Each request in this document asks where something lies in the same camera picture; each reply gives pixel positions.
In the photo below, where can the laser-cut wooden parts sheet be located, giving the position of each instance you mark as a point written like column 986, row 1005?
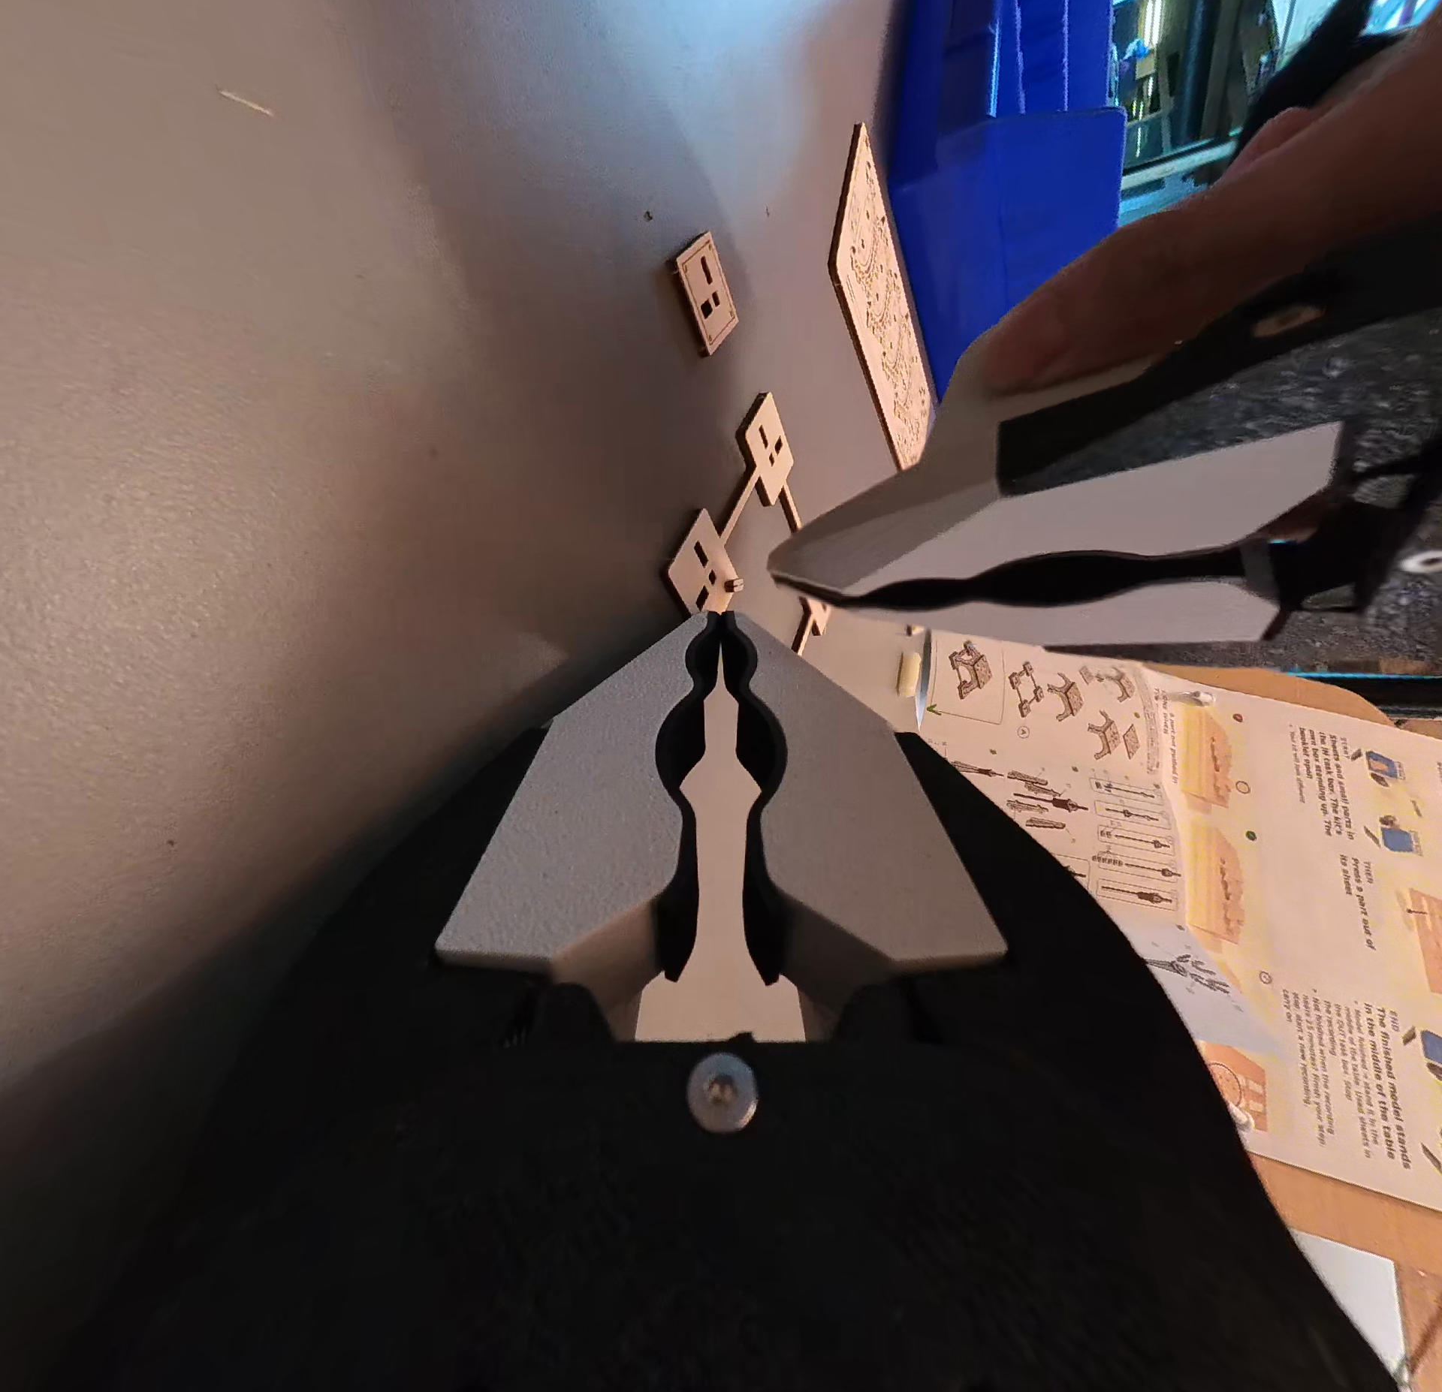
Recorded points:
column 883, row 300

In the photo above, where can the brown cardboard sheet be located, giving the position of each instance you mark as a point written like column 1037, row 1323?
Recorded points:
column 1329, row 1200

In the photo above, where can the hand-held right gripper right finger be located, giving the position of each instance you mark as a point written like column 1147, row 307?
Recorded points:
column 878, row 852

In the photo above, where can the person's left hand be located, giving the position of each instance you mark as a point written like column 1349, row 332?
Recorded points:
column 1294, row 198

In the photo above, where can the task sheet with photos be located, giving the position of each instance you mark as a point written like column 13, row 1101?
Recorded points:
column 1329, row 965

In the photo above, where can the plain square wooden tile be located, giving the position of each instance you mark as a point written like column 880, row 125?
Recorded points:
column 692, row 277

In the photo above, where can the grey desk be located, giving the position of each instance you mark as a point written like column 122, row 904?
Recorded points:
column 338, row 402

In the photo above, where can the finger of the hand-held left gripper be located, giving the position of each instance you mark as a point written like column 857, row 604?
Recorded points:
column 1127, row 620
column 1070, row 526

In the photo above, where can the white paper sheet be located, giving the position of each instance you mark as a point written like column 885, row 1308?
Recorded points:
column 1351, row 1291

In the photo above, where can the white wax stick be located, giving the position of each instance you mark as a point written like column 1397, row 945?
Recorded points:
column 908, row 675

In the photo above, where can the blue plastic bin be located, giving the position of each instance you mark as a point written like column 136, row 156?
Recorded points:
column 1002, row 176

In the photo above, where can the wooden frame of square parts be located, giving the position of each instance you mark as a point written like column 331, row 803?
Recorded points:
column 686, row 571

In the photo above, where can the thin wooden splinter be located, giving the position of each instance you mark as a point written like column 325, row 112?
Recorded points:
column 245, row 103

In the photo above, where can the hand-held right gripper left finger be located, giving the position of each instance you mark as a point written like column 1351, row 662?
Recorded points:
column 563, row 852

